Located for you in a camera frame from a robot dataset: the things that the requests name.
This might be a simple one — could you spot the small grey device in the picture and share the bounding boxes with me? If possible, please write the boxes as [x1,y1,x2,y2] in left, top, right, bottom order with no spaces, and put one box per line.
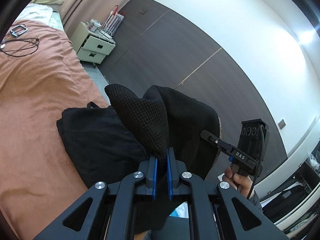
[87,19,101,32]

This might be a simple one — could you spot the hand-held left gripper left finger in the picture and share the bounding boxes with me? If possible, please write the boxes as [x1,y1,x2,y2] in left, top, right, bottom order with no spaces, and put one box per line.
[32,154,158,240]

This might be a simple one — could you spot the person's leg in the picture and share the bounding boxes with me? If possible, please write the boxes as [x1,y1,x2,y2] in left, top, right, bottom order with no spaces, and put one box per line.
[135,230,153,240]

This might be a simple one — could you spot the person's right hand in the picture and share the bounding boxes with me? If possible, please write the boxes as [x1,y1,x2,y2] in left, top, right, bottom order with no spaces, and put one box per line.
[224,166,255,200]

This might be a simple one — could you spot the orange bed blanket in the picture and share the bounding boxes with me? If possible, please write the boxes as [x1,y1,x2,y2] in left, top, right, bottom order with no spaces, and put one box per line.
[0,19,112,238]

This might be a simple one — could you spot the red striped bag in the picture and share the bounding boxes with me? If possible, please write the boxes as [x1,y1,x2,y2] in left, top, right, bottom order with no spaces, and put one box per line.
[104,5,125,34]

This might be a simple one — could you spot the folded black pants stack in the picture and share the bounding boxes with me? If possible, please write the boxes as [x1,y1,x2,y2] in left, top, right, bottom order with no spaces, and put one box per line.
[57,102,148,188]

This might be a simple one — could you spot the person's right forearm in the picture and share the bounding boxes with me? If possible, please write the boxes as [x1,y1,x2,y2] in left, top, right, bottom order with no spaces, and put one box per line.
[246,190,263,213]

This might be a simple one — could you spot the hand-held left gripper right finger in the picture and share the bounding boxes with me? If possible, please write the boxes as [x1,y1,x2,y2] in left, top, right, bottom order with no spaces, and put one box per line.
[166,147,290,240]

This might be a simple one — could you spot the white power strip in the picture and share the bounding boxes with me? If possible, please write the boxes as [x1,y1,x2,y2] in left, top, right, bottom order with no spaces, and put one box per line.
[99,30,115,41]

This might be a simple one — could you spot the black cables with chargers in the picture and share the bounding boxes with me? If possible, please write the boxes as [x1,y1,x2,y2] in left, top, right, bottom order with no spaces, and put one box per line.
[9,24,28,39]

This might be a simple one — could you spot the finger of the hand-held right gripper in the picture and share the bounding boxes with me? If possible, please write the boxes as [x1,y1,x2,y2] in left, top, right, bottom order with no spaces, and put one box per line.
[201,129,257,167]

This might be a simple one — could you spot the cream nightstand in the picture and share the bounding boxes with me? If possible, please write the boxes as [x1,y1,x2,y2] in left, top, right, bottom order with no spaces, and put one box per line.
[76,21,117,64]

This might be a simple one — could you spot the dark open wardrobe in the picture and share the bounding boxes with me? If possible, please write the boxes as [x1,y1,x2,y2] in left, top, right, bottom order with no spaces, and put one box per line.
[260,145,320,233]

